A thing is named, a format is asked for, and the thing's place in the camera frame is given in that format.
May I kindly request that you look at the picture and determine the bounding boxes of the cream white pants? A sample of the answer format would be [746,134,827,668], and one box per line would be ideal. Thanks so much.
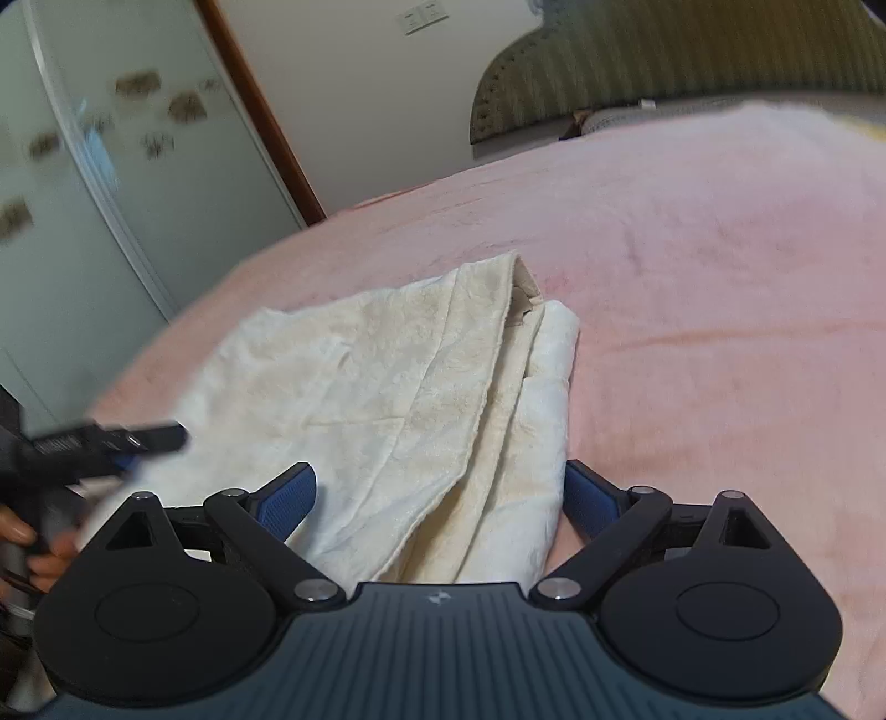
[97,252,580,588]

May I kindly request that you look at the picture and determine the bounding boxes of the person's left hand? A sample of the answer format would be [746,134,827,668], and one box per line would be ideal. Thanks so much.
[2,506,81,594]

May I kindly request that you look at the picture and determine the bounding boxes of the pink bed blanket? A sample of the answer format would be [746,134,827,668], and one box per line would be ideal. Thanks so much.
[95,105,884,718]

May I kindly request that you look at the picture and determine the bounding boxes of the frosted glass wardrobe door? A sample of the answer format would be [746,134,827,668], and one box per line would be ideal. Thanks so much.
[2,2,303,429]

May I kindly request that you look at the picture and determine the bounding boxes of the olive striped headboard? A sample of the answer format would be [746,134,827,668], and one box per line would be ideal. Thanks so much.
[470,0,884,144]

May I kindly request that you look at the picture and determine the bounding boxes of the brown wooden door frame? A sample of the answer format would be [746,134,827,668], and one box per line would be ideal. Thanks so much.
[195,0,327,225]

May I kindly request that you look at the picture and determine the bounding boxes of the white wall switch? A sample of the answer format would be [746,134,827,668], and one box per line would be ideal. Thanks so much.
[396,0,449,36]

